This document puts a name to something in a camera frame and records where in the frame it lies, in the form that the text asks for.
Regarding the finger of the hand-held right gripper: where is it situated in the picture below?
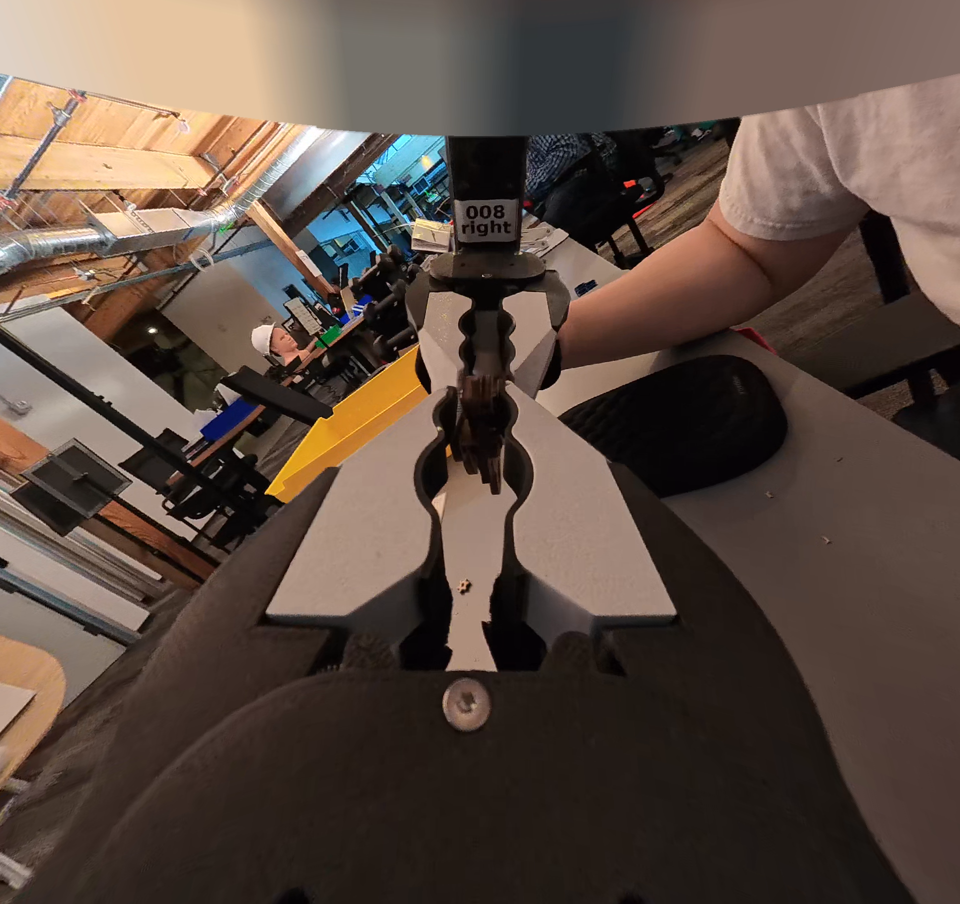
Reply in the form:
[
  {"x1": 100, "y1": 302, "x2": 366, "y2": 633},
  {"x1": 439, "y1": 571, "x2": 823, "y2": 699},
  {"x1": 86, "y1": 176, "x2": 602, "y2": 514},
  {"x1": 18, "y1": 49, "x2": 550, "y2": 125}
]
[
  {"x1": 416, "y1": 289, "x2": 474, "y2": 396},
  {"x1": 501, "y1": 291, "x2": 560, "y2": 396}
]

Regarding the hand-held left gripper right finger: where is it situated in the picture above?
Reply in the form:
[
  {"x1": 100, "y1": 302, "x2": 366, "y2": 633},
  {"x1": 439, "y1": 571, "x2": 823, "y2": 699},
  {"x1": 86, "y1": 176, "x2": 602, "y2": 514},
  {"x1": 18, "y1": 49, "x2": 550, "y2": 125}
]
[{"x1": 483, "y1": 386, "x2": 678, "y2": 671}]

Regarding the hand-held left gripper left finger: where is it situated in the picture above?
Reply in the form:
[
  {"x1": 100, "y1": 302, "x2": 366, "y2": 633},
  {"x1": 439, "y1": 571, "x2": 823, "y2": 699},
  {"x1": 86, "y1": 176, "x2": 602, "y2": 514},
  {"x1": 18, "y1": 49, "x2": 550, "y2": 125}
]
[{"x1": 264, "y1": 386, "x2": 457, "y2": 671}]

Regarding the small wooden gear assembly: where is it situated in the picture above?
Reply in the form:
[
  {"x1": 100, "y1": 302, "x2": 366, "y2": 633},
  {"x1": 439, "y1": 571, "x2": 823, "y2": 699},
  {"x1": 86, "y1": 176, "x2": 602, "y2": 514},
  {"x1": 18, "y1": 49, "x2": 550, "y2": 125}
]
[{"x1": 453, "y1": 373, "x2": 509, "y2": 497}]

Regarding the person's right forearm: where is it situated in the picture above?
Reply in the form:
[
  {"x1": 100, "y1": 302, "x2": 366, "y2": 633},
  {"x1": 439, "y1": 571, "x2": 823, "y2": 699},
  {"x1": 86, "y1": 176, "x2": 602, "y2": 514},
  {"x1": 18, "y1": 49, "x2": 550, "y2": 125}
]
[{"x1": 558, "y1": 202, "x2": 781, "y2": 370}]

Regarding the rack of black dumbbells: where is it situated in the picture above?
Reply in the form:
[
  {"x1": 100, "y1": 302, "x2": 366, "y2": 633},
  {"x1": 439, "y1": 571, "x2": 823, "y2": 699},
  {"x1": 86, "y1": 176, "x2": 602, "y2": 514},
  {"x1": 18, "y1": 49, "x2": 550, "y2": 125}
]
[{"x1": 351, "y1": 244, "x2": 423, "y2": 365}]

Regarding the pale background table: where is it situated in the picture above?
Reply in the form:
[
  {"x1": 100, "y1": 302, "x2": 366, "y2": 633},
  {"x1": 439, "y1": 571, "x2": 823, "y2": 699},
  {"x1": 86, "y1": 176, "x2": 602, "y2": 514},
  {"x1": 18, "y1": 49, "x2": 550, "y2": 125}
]
[{"x1": 525, "y1": 227, "x2": 633, "y2": 299}]

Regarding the yellow plastic bin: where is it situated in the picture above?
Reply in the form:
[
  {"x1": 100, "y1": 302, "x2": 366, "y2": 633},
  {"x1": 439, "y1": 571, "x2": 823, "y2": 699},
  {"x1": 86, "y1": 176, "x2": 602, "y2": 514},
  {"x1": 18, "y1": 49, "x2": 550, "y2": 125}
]
[{"x1": 266, "y1": 343, "x2": 430, "y2": 505}]

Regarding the black quilted pad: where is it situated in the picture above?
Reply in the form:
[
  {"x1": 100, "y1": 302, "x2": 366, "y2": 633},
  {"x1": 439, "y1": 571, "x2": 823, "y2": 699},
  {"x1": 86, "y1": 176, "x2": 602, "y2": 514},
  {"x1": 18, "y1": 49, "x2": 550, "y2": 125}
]
[{"x1": 558, "y1": 354, "x2": 790, "y2": 500}]

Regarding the black office chair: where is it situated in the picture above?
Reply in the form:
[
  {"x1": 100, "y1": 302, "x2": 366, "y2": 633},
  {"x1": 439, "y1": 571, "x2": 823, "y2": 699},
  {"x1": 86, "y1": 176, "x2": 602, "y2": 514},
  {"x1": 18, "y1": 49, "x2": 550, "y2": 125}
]
[{"x1": 118, "y1": 426, "x2": 273, "y2": 546}]

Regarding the black flat board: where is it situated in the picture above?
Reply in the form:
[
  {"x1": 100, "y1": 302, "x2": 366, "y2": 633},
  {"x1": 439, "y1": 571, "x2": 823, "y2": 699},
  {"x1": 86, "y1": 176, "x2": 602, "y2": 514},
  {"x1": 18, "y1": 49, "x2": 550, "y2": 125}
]
[{"x1": 219, "y1": 366, "x2": 336, "y2": 426}]

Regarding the blue storage bin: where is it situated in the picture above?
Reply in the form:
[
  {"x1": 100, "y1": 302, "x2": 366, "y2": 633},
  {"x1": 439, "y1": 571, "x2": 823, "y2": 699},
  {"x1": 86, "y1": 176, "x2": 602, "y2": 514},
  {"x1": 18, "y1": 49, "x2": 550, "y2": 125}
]
[{"x1": 199, "y1": 396, "x2": 261, "y2": 441}]

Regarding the white paper sheet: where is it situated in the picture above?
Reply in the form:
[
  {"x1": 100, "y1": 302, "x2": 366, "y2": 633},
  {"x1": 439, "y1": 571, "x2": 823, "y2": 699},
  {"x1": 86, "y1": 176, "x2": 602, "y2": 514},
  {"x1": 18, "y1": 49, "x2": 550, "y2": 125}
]
[{"x1": 0, "y1": 682, "x2": 39, "y2": 734}]

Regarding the black wall box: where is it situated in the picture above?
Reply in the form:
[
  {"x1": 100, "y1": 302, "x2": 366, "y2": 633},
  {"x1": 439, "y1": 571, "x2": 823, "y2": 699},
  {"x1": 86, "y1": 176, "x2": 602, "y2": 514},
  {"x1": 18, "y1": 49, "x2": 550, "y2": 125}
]
[{"x1": 9, "y1": 437, "x2": 134, "y2": 539}]

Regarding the metal ventilation duct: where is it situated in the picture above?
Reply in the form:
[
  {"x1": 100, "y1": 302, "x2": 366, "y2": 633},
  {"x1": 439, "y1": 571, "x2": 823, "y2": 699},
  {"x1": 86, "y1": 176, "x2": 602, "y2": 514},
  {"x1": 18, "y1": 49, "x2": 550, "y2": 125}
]
[{"x1": 0, "y1": 124, "x2": 333, "y2": 276}]

